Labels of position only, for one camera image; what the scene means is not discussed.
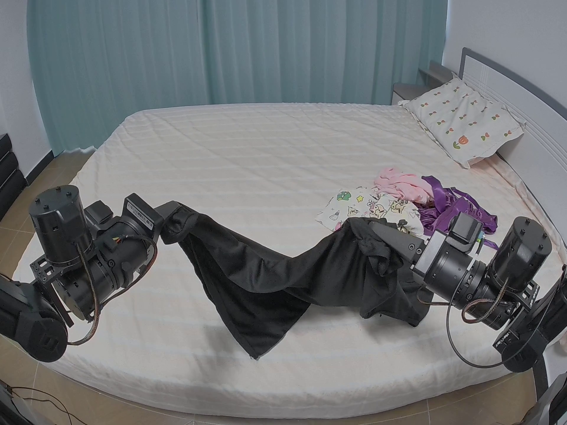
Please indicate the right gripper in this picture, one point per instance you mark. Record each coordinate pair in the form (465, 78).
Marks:
(456, 277)

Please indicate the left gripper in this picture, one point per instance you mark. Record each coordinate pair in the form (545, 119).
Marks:
(128, 246)

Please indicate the black T-shirt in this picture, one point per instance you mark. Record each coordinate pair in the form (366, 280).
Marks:
(288, 272)

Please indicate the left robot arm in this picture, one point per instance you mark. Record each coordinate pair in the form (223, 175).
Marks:
(57, 224)

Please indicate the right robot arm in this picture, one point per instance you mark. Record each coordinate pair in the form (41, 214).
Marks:
(522, 250)

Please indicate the bed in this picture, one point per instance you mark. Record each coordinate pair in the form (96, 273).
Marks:
(265, 148)

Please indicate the white printed garment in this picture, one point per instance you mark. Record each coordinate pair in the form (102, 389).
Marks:
(367, 206)

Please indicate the purple satin garment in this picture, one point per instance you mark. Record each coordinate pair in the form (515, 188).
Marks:
(443, 197)

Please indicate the pink garment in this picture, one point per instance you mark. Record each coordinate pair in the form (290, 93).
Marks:
(403, 182)

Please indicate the white printed pillow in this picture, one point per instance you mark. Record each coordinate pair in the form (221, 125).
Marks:
(465, 117)

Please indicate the grey bedside table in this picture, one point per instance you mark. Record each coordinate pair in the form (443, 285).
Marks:
(405, 92)

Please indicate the black chest of drawers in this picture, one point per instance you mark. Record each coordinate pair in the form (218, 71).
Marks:
(9, 171)

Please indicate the blue-green curtain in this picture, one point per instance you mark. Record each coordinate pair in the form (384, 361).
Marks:
(133, 38)

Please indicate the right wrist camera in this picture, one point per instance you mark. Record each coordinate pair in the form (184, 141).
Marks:
(465, 230)

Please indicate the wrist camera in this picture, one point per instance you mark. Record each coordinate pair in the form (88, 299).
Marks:
(99, 215)
(465, 230)

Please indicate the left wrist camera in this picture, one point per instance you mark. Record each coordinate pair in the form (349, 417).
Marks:
(99, 215)

